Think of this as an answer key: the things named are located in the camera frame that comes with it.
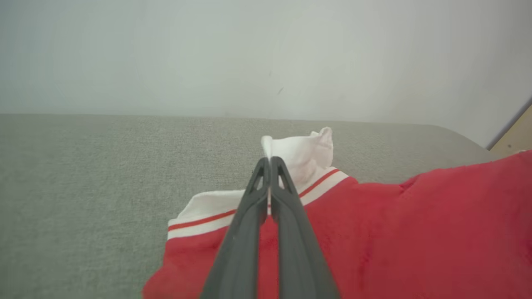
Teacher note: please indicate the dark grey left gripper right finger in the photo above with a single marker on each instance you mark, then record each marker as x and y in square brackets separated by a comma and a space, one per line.
[299, 257]

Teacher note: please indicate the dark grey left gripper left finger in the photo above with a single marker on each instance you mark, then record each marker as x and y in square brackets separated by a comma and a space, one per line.
[237, 257]

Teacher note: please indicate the red jersey with white sleeves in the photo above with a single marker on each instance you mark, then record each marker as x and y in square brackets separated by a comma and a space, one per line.
[415, 236]

